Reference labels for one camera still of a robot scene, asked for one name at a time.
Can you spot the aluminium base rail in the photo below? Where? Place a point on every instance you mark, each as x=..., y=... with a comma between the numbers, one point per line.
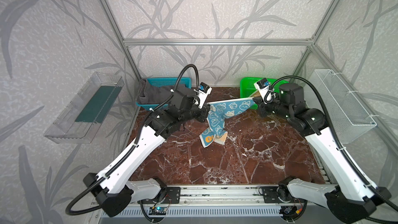
x=217, y=196

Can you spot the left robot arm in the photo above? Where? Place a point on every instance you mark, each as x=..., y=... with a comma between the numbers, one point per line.
x=111, y=189

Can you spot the white wire mesh basket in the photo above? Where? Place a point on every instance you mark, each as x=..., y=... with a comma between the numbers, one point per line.
x=349, y=117

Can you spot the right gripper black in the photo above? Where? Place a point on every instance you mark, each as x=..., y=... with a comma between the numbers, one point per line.
x=263, y=108

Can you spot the grey terry towel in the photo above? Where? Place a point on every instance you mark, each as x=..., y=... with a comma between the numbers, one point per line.
x=149, y=94

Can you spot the blue patterned towel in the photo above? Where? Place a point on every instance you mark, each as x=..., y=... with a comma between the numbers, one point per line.
x=219, y=112

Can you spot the clear acrylic wall shelf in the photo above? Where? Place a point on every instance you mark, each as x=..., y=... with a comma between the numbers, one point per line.
x=82, y=118

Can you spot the right circuit board with wires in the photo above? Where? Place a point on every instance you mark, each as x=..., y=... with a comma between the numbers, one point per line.
x=291, y=212

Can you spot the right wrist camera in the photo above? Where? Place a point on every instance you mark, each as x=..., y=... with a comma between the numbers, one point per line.
x=266, y=93

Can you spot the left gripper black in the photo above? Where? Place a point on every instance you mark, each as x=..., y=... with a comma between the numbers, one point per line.
x=203, y=113

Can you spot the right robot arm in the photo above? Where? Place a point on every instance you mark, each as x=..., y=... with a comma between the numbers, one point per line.
x=354, y=196

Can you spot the green plastic basket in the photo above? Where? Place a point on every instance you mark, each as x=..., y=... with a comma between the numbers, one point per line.
x=247, y=87

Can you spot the left green circuit board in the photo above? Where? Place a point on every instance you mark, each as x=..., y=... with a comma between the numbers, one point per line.
x=158, y=210

